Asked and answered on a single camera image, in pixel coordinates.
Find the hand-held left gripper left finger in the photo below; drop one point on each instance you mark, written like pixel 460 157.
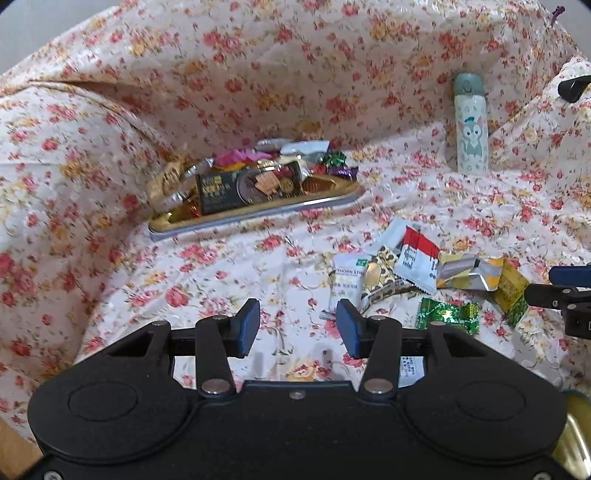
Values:
pixel 249 323

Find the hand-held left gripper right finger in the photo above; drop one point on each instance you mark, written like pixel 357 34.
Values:
pixel 348 327

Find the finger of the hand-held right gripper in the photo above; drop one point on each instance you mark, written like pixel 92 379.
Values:
pixel 549 295
pixel 568 275

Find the yellow green snack packet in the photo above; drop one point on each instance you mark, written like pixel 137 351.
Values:
pixel 510 286

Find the white yellow snack packet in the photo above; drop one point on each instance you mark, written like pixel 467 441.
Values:
pixel 346 286

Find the brown patterned snack packet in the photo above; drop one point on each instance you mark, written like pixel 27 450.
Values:
pixel 381 274

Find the silver yellow snack packet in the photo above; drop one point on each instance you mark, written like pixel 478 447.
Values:
pixel 461 272

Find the red white snack packet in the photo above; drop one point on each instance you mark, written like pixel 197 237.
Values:
pixel 415 258

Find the green candy packet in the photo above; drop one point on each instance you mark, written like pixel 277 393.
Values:
pixel 445 316

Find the gold tin tray teal rim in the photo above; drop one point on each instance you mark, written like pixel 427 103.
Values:
pixel 577 429

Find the pile of assorted snacks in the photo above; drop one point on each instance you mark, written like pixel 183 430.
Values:
pixel 240 159

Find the silver rimmed snack tray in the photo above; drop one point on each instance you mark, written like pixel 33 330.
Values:
pixel 258 214

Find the black cracker box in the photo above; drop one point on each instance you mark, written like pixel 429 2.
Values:
pixel 226 189

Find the white cartoon print bottle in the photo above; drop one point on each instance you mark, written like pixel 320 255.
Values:
pixel 471 138

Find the small purple object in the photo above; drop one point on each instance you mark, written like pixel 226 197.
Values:
pixel 557 14

